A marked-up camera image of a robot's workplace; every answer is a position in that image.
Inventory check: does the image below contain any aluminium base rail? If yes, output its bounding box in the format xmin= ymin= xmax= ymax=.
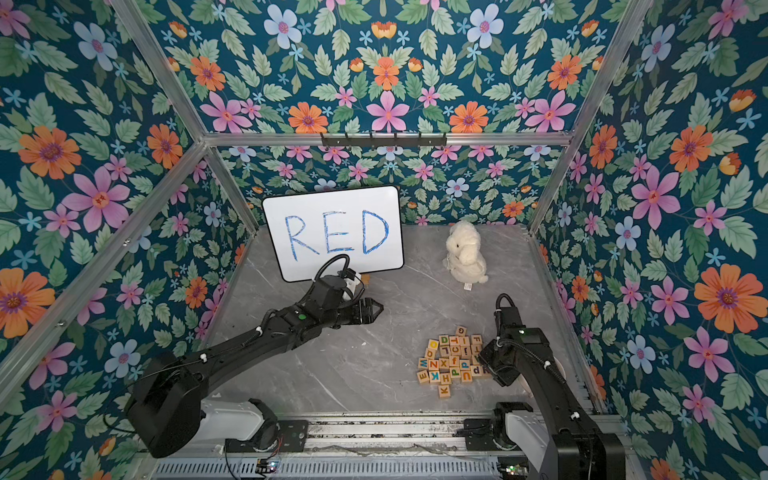
xmin=128 ymin=404 xmax=556 ymax=479

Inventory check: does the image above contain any white plush dog toy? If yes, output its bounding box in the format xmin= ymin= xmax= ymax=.
xmin=443 ymin=220 xmax=488 ymax=291

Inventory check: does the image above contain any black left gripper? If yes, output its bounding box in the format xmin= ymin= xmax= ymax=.
xmin=318 ymin=296 xmax=385 ymax=330

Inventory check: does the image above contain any whiteboard with word RED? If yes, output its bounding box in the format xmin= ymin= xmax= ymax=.
xmin=263 ymin=186 xmax=405 ymax=283

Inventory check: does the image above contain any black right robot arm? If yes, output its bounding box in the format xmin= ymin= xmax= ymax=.
xmin=478 ymin=293 xmax=627 ymax=479

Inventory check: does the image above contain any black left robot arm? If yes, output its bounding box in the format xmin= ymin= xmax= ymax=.
xmin=125 ymin=254 xmax=384 ymax=459

